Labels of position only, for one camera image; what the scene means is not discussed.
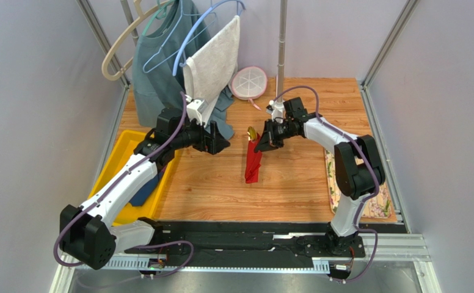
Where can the pink white mesh bag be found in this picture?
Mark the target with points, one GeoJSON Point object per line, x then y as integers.
{"type": "Point", "coordinates": [248, 84]}

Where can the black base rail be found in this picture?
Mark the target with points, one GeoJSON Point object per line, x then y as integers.
{"type": "Point", "coordinates": [254, 245]}

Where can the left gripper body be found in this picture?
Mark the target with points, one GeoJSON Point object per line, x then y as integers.
{"type": "Point", "coordinates": [203, 143]}

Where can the red paper napkin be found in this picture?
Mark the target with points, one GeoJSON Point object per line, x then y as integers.
{"type": "Point", "coordinates": [253, 162]}

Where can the metal rack pole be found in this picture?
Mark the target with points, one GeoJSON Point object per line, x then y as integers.
{"type": "Point", "coordinates": [279, 79]}
{"type": "Point", "coordinates": [129, 19]}

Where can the white towel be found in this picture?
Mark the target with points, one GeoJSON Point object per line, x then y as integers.
{"type": "Point", "coordinates": [212, 67]}

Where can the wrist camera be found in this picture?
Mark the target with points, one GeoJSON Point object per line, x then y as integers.
{"type": "Point", "coordinates": [276, 109]}
{"type": "Point", "coordinates": [195, 110]}

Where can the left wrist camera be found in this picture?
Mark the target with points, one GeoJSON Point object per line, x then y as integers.
{"type": "Point", "coordinates": [195, 110]}

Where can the green hanger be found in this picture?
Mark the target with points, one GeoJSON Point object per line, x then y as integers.
{"type": "Point", "coordinates": [161, 21]}

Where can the teal sweatshirt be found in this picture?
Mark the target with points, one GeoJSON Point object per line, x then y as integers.
{"type": "Point", "coordinates": [158, 89]}

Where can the gold spoon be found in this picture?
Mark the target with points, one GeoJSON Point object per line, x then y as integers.
{"type": "Point", "coordinates": [252, 134]}

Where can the beige hanger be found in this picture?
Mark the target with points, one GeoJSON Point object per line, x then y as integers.
{"type": "Point", "coordinates": [113, 67]}

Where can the navy blue cloth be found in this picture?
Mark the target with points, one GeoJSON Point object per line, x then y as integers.
{"type": "Point", "coordinates": [146, 190]}

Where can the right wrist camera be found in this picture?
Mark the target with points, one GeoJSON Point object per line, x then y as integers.
{"type": "Point", "coordinates": [276, 109]}

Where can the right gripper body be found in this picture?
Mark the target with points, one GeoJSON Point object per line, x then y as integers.
{"type": "Point", "coordinates": [273, 133]}

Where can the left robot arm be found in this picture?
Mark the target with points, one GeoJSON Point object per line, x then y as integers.
{"type": "Point", "coordinates": [88, 233]}

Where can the blue hanger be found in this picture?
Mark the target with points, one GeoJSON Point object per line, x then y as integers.
{"type": "Point", "coordinates": [179, 54]}

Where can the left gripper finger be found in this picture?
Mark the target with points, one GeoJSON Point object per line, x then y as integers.
{"type": "Point", "coordinates": [216, 146]}
{"type": "Point", "coordinates": [214, 132]}

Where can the left metal rack pole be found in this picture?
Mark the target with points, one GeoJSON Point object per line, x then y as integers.
{"type": "Point", "coordinates": [129, 19]}

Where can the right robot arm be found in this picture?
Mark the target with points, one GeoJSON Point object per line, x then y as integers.
{"type": "Point", "coordinates": [359, 172]}

